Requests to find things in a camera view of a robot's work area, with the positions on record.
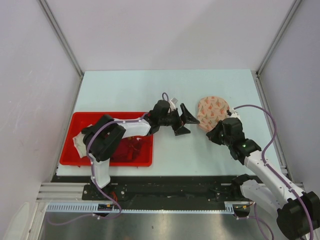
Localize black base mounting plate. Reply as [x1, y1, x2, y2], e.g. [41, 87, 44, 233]
[82, 175, 248, 202]

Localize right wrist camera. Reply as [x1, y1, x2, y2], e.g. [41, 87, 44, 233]
[226, 108, 241, 120]

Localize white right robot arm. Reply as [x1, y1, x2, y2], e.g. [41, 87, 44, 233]
[206, 117, 320, 240]

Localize white garment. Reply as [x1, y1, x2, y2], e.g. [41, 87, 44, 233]
[72, 124, 93, 159]

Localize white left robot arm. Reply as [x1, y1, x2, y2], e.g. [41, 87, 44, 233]
[81, 99, 200, 200]

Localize white slotted cable duct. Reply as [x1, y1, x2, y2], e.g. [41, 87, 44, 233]
[46, 201, 237, 214]

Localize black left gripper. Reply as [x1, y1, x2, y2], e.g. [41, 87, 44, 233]
[158, 103, 199, 136]

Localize right aluminium frame post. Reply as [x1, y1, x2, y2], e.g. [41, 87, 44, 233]
[255, 0, 304, 78]

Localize dark red garment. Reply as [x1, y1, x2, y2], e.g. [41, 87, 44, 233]
[110, 136, 152, 164]

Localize aluminium frame post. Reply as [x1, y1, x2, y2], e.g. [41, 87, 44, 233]
[37, 0, 84, 80]
[255, 0, 304, 78]

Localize left aluminium frame post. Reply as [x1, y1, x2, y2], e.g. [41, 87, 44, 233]
[37, 0, 84, 80]

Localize red plastic bin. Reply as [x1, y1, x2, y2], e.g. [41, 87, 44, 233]
[59, 112, 154, 167]

